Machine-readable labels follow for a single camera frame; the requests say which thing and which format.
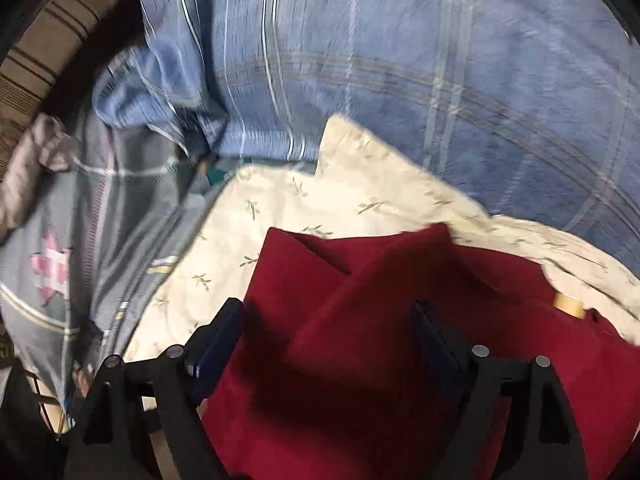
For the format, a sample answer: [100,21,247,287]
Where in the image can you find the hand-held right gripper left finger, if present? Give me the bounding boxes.
[65,297,246,480]

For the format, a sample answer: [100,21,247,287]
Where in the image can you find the cream floral bed sheet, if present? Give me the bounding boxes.
[122,115,640,411]

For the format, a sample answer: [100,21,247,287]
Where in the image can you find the blue plaid quilt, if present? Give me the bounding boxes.
[92,0,640,281]

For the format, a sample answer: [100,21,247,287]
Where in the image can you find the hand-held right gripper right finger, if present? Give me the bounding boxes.
[410,300,587,480]

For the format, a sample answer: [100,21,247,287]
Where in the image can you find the red sweater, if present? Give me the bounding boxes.
[200,222,640,480]

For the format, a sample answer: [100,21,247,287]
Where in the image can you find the grey crumpled cloth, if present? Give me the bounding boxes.
[0,114,81,233]

